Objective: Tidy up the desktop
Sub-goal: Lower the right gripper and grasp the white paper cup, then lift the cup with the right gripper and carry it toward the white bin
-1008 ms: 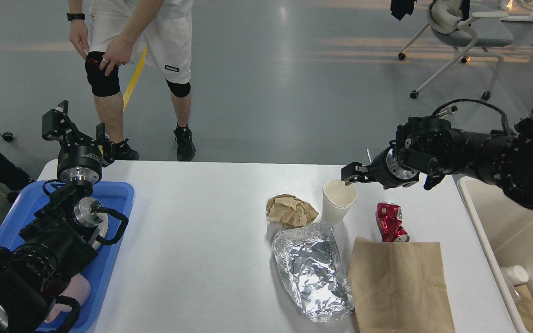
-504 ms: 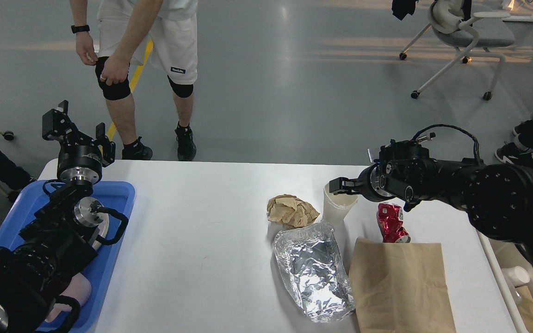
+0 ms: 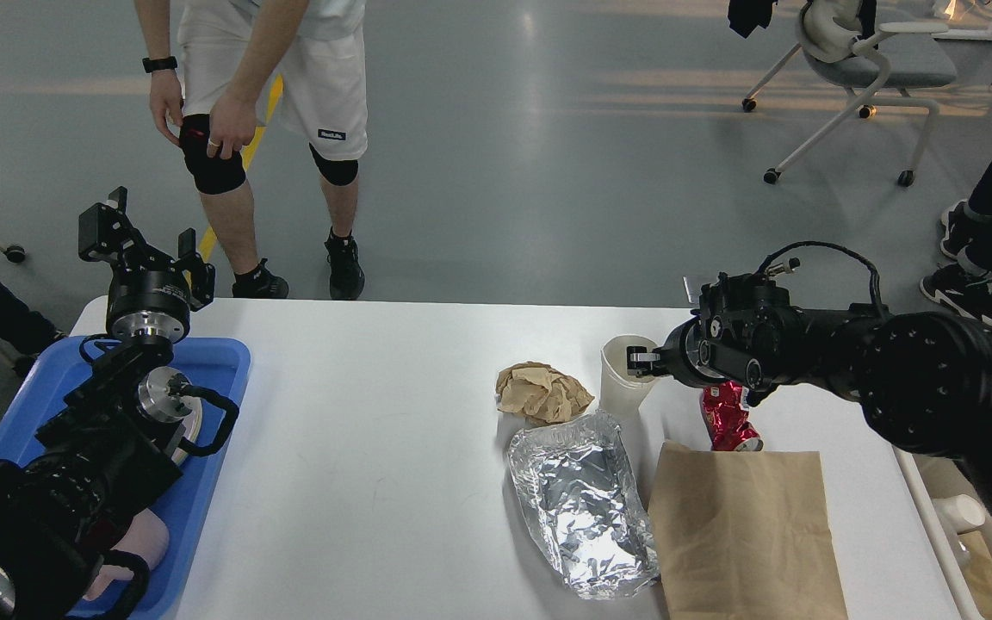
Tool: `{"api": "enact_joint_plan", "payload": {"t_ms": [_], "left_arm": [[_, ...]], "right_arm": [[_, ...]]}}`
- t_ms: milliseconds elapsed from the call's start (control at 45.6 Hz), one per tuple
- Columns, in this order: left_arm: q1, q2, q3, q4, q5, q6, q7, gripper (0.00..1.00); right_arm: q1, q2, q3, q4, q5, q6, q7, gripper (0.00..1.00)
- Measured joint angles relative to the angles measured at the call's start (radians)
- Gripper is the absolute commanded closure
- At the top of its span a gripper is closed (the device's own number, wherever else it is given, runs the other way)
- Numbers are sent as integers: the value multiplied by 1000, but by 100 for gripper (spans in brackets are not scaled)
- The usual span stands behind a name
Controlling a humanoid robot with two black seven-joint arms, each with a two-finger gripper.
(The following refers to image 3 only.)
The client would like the grey office chair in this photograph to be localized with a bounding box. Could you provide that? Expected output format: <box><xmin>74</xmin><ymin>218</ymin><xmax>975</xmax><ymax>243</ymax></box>
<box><xmin>741</xmin><ymin>1</ymin><xmax>957</xmax><ymax>188</ymax></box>

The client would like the brown paper bag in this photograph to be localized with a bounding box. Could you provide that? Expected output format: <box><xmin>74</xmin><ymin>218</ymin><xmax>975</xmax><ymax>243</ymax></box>
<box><xmin>649</xmin><ymin>441</ymin><xmax>849</xmax><ymax>619</ymax></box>

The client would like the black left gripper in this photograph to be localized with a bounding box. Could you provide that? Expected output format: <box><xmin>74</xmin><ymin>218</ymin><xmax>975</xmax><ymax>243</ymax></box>
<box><xmin>77</xmin><ymin>187</ymin><xmax>216</xmax><ymax>343</ymax></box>

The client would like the seated person at left edge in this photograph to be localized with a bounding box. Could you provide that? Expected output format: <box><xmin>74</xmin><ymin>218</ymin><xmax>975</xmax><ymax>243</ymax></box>
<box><xmin>0</xmin><ymin>282</ymin><xmax>66</xmax><ymax>378</ymax></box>

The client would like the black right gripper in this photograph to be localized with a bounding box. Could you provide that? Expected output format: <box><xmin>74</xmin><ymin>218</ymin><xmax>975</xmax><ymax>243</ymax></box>
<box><xmin>627</xmin><ymin>319</ymin><xmax>712</xmax><ymax>388</ymax></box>

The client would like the pink plate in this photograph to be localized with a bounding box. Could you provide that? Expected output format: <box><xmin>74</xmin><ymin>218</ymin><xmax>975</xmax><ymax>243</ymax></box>
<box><xmin>170</xmin><ymin>396</ymin><xmax>203</xmax><ymax>467</ymax></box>

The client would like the crushed red can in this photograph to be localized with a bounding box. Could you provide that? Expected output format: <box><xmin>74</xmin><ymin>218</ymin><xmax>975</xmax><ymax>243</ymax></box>
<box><xmin>700</xmin><ymin>381</ymin><xmax>764</xmax><ymax>452</ymax></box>

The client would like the white waste bin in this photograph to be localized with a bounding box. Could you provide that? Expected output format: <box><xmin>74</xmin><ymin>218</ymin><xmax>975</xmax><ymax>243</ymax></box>
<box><xmin>894</xmin><ymin>449</ymin><xmax>992</xmax><ymax>619</ymax></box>

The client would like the white paper cup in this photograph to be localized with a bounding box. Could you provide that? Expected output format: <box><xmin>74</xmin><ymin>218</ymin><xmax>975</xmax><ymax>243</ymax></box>
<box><xmin>598</xmin><ymin>334</ymin><xmax>659</xmax><ymax>419</ymax></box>

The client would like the standing person in white shorts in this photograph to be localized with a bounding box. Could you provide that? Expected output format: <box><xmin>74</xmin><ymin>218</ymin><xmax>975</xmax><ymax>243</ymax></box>
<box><xmin>134</xmin><ymin>1</ymin><xmax>369</xmax><ymax>300</ymax></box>

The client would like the pink mug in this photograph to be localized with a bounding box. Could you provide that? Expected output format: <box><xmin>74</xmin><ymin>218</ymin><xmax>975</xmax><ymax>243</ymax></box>
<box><xmin>83</xmin><ymin>509</ymin><xmax>170</xmax><ymax>601</ymax></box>

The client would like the crumpled brown paper ball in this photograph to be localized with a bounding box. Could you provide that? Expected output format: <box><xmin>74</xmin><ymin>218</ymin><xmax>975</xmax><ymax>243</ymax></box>
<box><xmin>495</xmin><ymin>361</ymin><xmax>595</xmax><ymax>426</ymax></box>

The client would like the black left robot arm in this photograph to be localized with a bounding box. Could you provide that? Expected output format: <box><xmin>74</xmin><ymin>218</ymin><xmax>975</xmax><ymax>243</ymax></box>
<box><xmin>0</xmin><ymin>187</ymin><xmax>239</xmax><ymax>619</ymax></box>

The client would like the crumpled aluminium foil tray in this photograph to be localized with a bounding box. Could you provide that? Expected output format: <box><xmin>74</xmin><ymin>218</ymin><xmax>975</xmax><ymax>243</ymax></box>
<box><xmin>507</xmin><ymin>411</ymin><xmax>659</xmax><ymax>600</ymax></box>

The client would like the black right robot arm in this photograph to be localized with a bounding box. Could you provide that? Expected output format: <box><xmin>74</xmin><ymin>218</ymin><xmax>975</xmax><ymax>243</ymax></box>
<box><xmin>627</xmin><ymin>252</ymin><xmax>992</xmax><ymax>517</ymax></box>

